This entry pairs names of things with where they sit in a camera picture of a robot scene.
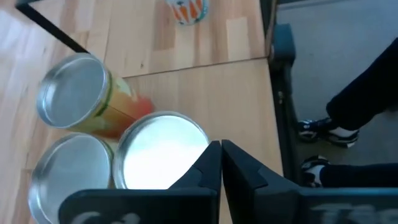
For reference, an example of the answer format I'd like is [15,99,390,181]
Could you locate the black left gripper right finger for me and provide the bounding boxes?
[221,139,398,224]

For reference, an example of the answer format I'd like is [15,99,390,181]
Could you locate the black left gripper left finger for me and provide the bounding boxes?
[58,140,222,224]

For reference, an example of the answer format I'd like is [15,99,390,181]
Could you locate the blue yellow-topped can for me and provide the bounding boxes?
[27,133,115,224]

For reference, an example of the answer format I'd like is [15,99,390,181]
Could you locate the orange corn can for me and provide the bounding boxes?
[111,111,211,190]
[35,52,155,140]

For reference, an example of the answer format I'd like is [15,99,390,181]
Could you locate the person's shoe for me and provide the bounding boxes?
[300,155,330,189]
[297,117,361,149]

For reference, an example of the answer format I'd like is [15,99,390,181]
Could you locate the person's leg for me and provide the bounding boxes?
[320,163,398,189]
[325,37,398,131]

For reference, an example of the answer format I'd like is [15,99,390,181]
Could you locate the white carrot print can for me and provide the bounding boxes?
[164,0,210,26]

